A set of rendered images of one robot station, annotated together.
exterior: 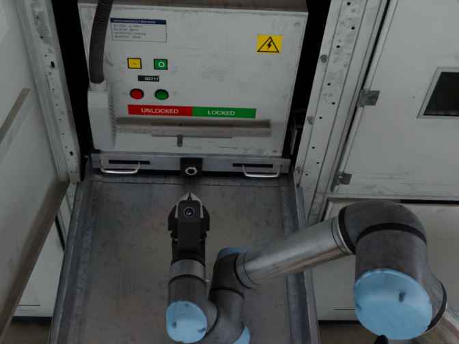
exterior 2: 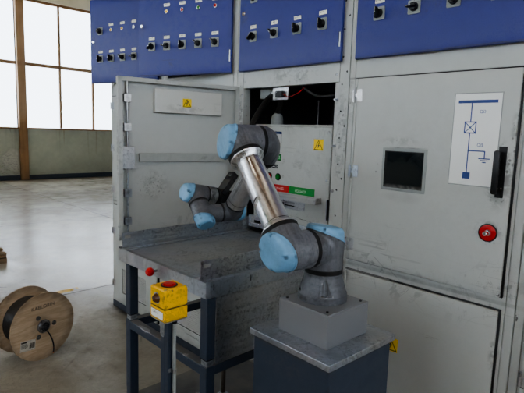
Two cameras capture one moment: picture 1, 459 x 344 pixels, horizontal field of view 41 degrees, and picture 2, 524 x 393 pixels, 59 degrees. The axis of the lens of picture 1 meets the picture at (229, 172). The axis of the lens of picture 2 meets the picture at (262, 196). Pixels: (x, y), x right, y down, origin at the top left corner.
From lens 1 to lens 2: 1.80 m
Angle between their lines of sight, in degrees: 60
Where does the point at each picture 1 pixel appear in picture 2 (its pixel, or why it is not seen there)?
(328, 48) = (335, 139)
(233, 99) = (305, 182)
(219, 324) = (200, 200)
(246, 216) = not seen: hidden behind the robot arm
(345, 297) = not seen: outside the picture
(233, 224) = not seen: hidden behind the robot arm
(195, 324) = (187, 185)
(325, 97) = (337, 174)
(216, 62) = (298, 156)
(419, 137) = (385, 207)
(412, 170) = (388, 242)
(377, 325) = (219, 148)
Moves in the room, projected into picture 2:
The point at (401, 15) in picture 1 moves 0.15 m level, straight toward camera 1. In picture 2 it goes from (359, 112) to (326, 111)
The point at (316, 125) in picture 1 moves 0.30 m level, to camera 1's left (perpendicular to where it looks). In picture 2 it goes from (334, 196) to (288, 189)
